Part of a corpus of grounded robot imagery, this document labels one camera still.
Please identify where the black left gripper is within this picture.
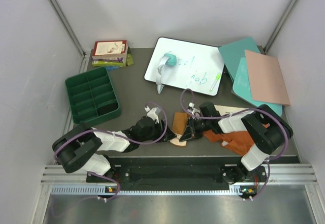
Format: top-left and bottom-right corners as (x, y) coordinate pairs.
(139, 119), (176, 143)

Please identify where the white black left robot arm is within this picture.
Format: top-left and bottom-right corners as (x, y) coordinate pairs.
(52, 116), (176, 182)

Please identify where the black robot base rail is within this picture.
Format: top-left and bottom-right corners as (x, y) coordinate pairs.
(86, 156), (269, 191)

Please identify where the white dry-erase board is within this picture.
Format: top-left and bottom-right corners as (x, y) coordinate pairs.
(144, 37), (224, 96)

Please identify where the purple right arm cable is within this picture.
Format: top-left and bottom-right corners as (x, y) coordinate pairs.
(180, 88), (290, 202)

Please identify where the blue cover book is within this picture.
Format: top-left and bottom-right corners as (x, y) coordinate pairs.
(105, 66), (123, 71)

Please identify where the orange underwear white waistband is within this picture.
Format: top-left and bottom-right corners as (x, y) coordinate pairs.
(203, 104), (271, 156)

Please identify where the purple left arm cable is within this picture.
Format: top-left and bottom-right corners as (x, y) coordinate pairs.
(53, 101), (168, 209)

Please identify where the pink folding board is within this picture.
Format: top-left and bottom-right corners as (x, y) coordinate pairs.
(245, 50), (290, 106)

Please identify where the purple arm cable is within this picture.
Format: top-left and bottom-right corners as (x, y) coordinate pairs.
(53, 101), (168, 209)
(180, 88), (290, 202)

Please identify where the green divided plastic tray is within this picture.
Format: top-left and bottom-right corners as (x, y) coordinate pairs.
(65, 67), (121, 126)

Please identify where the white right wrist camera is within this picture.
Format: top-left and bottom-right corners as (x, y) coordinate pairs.
(187, 103), (201, 119)

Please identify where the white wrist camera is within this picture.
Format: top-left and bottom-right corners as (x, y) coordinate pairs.
(187, 103), (201, 119)
(144, 106), (161, 124)

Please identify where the red cover book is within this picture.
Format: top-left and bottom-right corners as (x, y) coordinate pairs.
(92, 40), (128, 59)

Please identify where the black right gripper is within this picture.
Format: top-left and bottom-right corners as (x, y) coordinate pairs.
(181, 117), (211, 143)

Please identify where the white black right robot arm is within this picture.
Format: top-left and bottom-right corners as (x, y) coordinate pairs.
(180, 102), (294, 181)

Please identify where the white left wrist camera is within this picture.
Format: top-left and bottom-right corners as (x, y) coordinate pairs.
(144, 106), (161, 124)

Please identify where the green whiteboard marker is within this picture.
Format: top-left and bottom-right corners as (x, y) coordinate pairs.
(209, 73), (221, 92)

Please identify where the dark teal folding board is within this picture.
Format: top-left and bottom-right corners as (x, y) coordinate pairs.
(218, 37), (260, 81)

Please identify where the mustard brown underwear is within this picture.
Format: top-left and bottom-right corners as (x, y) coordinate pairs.
(170, 112), (188, 147)

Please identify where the black ribbed underwear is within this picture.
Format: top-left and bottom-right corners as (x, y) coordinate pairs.
(97, 103), (118, 116)

